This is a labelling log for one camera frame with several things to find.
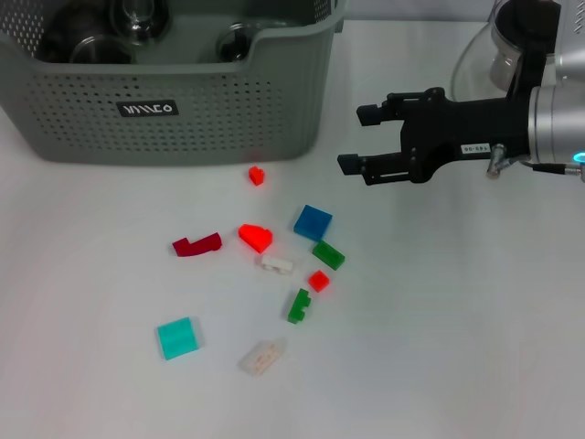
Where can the green stepped block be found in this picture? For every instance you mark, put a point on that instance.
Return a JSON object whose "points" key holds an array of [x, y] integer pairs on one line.
{"points": [[299, 306]]}

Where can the dark red curved block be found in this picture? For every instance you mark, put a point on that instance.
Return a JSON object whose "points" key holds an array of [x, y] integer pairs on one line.
{"points": [[187, 248]]}

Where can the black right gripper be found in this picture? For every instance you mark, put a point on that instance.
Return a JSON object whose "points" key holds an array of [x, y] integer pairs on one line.
{"points": [[475, 128]]}

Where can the small red notched block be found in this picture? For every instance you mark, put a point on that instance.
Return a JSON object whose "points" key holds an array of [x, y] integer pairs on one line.
{"points": [[256, 176]]}

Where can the blue square flat block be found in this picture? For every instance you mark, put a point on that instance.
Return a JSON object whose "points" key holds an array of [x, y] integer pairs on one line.
{"points": [[313, 222]]}

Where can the glass teacup with black base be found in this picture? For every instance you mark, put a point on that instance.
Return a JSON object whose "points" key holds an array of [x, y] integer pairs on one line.
{"points": [[137, 18], [234, 43], [100, 51]]}

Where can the grey-green perforated storage bin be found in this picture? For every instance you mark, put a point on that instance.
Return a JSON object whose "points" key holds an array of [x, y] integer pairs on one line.
{"points": [[205, 114]]}

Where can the teal ridged block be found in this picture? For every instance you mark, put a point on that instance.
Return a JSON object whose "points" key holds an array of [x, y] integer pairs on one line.
{"points": [[177, 339]]}

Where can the large translucent white block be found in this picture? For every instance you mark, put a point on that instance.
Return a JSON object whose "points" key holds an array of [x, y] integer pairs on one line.
{"points": [[261, 357]]}

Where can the small red square block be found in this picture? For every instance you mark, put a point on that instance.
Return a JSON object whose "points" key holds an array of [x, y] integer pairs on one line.
{"points": [[318, 280]]}

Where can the small white block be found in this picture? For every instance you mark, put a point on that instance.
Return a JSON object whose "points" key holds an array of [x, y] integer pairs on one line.
{"points": [[276, 264]]}

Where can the dark brown clay teapot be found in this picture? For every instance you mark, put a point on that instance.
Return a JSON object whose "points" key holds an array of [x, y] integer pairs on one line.
{"points": [[57, 36]]}

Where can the green rectangular flat block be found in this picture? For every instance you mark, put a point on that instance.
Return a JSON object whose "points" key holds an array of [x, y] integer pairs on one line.
{"points": [[328, 254]]}

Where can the red-orange sloped block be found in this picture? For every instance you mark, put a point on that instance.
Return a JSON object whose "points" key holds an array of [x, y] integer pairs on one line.
{"points": [[256, 237]]}

